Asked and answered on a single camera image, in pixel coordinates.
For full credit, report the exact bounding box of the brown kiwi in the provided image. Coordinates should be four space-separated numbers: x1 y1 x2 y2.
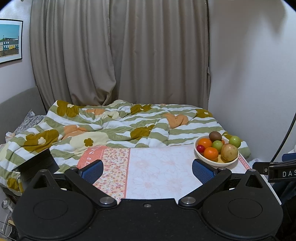
209 131 222 142

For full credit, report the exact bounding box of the grey sofa backrest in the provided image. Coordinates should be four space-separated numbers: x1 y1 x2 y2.
0 86 46 144

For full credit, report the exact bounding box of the framed city picture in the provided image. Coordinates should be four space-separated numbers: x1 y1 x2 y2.
0 19 23 64

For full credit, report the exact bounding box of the green apple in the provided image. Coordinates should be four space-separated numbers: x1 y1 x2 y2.
229 136 241 148
212 140 224 153

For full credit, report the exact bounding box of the grey patterned pillow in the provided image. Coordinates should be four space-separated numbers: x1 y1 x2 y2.
14 110 45 135

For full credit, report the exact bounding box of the green striped flower duvet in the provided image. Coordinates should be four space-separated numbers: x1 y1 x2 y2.
0 99 251 194

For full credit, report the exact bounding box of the black cable right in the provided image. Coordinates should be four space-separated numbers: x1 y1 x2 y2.
270 112 296 163

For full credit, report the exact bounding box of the red cherry tomato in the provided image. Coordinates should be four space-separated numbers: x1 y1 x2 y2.
196 145 205 154

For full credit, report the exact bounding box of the floral pink tablecloth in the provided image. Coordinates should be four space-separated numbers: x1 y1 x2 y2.
76 143 282 205

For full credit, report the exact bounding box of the yellow red apple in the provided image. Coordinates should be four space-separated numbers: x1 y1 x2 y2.
221 143 239 162

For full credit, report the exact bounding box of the large orange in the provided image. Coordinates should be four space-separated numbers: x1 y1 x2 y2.
203 147 219 162
197 138 212 149

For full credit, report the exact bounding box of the black open laptop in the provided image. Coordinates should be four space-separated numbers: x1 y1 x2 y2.
12 149 59 182

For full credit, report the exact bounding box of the beige curtain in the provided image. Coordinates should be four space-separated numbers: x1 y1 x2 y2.
30 1 211 108

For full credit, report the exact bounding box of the cream duck print bowl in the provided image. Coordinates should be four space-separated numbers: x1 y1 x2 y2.
194 136 240 167

